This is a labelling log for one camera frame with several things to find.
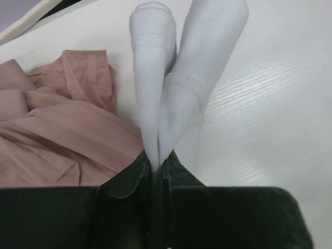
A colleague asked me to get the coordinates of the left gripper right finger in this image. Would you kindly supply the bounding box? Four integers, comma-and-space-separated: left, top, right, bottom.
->
163, 153, 314, 249

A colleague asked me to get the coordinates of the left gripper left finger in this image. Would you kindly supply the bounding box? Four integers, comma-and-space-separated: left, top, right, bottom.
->
1, 153, 156, 248

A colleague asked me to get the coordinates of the dusty pink skirt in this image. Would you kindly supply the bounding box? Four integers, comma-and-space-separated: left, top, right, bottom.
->
1, 50, 143, 187

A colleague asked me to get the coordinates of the white light blue cloth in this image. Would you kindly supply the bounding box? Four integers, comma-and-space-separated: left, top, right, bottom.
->
129, 1, 248, 172

